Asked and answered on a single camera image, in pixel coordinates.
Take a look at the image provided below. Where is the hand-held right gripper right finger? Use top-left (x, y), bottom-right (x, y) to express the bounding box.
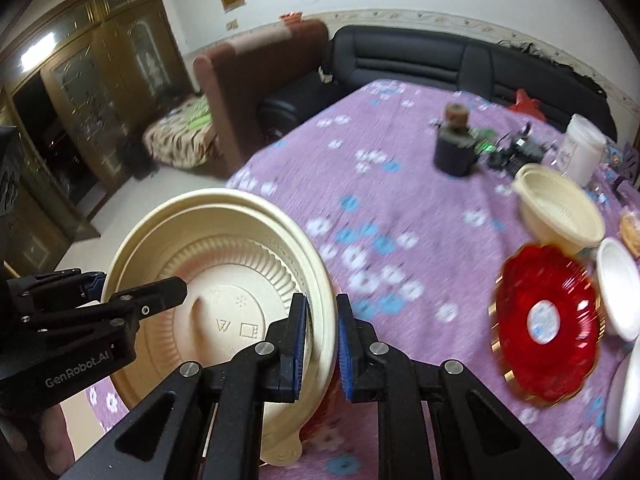
top-left (336, 292), bottom-right (576, 480)

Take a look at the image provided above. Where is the black canister wooden knob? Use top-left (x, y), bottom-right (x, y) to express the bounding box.
top-left (432, 102), bottom-right (481, 178)

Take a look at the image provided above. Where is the green circuit board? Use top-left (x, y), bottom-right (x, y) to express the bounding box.
top-left (470, 127), bottom-right (501, 153)

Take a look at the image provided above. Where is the black leather sofa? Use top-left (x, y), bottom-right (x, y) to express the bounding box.
top-left (260, 25), bottom-right (618, 143)

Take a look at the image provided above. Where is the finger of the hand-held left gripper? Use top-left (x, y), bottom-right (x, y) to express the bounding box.
top-left (20, 276), bottom-right (189, 333)
top-left (4, 269), bottom-right (108, 307)

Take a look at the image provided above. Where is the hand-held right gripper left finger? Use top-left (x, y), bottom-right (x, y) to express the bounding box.
top-left (62, 292), bottom-right (313, 480)

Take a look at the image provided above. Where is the white plastic jar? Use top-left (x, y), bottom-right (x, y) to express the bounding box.
top-left (557, 113), bottom-right (607, 187)

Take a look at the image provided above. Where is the brown fabric sofa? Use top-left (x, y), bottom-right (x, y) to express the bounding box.
top-left (193, 19), bottom-right (331, 178)

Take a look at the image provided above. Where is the person's left hand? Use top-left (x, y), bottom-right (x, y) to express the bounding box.
top-left (0, 405), bottom-right (68, 480)

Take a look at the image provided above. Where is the red plastic bag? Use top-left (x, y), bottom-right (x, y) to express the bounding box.
top-left (507, 88), bottom-right (543, 120)

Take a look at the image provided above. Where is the leaf print blanket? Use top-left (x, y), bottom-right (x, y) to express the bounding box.
top-left (142, 95), bottom-right (221, 170)

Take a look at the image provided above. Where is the wooden glass door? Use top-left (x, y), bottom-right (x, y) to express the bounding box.
top-left (0, 0), bottom-right (193, 271)

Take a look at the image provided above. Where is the snack bag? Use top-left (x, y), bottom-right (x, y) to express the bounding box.
top-left (619, 210), bottom-right (640, 261)

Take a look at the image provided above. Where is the black electronic device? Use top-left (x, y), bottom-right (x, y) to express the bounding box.
top-left (487, 122), bottom-right (548, 178)

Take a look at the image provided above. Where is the white foam bowl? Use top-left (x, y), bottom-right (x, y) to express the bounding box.
top-left (596, 237), bottom-right (640, 343)
top-left (602, 345), bottom-right (640, 448)

